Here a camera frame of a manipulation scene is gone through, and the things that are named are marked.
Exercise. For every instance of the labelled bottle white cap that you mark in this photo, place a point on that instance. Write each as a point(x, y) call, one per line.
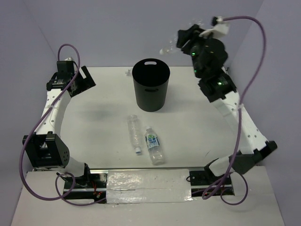
point(153, 146)

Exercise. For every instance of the black plastic bin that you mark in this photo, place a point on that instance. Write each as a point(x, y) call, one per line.
point(150, 77)

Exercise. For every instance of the crushed clear plastic bottle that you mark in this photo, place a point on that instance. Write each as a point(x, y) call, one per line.
point(170, 47)

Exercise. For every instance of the clear bottle blue cap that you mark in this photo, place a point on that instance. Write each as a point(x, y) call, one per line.
point(135, 135)

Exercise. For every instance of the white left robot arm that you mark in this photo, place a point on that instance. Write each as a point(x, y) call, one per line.
point(45, 149)

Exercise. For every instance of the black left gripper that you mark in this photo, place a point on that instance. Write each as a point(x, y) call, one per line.
point(87, 83)

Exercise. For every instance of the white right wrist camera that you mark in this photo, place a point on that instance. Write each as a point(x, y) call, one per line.
point(220, 28)

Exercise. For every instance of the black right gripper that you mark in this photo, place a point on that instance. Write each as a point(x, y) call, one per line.
point(189, 34)

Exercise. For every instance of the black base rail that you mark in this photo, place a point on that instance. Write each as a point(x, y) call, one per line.
point(96, 190)

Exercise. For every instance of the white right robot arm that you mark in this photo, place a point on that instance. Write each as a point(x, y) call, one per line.
point(253, 146)

